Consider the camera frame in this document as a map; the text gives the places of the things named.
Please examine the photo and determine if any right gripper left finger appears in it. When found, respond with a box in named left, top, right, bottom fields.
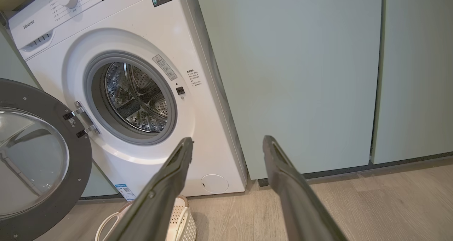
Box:
left=106, top=137, right=194, bottom=241

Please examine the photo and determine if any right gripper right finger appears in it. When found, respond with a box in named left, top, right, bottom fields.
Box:
left=263, top=135, right=349, bottom=241

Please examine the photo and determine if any dark round washer door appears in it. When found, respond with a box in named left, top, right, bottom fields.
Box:
left=0, top=78, right=93, bottom=241

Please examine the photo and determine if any white front-load washing machine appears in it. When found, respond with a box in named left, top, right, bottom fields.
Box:
left=7, top=0, right=248, bottom=202

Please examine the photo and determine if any white perforated laundry basket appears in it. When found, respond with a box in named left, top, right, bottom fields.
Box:
left=95, top=195, right=197, bottom=241

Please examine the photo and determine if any blue energy label sticker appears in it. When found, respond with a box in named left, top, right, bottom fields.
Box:
left=114, top=184, right=137, bottom=201

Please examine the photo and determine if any round white filter cover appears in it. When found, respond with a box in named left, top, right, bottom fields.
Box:
left=201, top=174, right=229, bottom=194

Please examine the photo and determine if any white warning label sticker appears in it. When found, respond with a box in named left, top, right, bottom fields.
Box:
left=153, top=54, right=178, bottom=81

